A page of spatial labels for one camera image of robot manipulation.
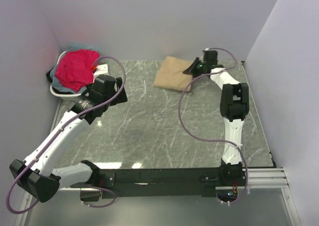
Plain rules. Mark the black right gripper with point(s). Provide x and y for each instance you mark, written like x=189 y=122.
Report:
x=192 y=70

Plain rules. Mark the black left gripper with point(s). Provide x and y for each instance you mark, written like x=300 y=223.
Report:
x=121 y=98

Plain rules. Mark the beige t shirt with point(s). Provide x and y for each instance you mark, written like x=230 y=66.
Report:
x=170 y=74

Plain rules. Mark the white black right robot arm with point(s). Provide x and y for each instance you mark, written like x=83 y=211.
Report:
x=234 y=107

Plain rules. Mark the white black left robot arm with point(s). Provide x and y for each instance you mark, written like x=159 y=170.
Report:
x=37 y=173

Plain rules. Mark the red t shirt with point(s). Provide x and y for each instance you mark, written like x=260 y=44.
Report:
x=75 y=69

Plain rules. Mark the white perforated laundry basket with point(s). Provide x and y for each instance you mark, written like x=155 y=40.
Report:
x=64 y=97

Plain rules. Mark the grey blue t shirt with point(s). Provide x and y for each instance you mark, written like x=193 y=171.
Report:
x=71 y=47

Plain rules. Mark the black garment in basket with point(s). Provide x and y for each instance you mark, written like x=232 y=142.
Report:
x=49 y=79

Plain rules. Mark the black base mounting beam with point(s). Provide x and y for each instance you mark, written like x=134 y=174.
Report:
x=170 y=182

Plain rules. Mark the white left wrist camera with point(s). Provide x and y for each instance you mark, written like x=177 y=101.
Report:
x=101 y=70

